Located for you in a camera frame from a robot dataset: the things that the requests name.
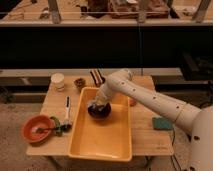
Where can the grey towel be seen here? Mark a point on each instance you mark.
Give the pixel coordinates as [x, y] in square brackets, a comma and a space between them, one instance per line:
[94, 107]

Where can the orange fruit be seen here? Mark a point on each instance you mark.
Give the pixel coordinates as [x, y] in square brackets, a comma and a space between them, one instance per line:
[133, 102]

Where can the green sponge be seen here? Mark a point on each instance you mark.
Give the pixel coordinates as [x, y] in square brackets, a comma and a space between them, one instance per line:
[161, 124]

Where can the white cup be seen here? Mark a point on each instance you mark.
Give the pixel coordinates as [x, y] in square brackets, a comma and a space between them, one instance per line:
[57, 79]

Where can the green vegetable toy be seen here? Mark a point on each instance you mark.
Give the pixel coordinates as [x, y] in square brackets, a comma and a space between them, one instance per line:
[58, 130]

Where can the yellow plastic tub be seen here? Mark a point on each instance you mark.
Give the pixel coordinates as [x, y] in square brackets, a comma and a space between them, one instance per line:
[106, 139]

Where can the purple bowl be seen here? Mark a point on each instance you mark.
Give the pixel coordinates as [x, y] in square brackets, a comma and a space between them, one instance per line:
[100, 114]

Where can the striped cloth in cup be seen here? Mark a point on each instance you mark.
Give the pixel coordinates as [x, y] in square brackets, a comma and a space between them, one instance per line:
[97, 77]

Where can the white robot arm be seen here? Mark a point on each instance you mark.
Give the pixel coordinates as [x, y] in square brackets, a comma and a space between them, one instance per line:
[196, 122]

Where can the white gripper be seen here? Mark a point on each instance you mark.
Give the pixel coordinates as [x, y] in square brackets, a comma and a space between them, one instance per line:
[103, 95]

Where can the small brown cup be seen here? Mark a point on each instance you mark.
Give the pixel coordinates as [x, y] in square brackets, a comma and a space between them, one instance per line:
[80, 83]

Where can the orange bowl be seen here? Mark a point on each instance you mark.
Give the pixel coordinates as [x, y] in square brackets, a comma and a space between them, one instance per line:
[30, 126]

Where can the spoon in orange bowl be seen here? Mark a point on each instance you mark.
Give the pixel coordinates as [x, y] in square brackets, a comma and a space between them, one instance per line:
[40, 130]

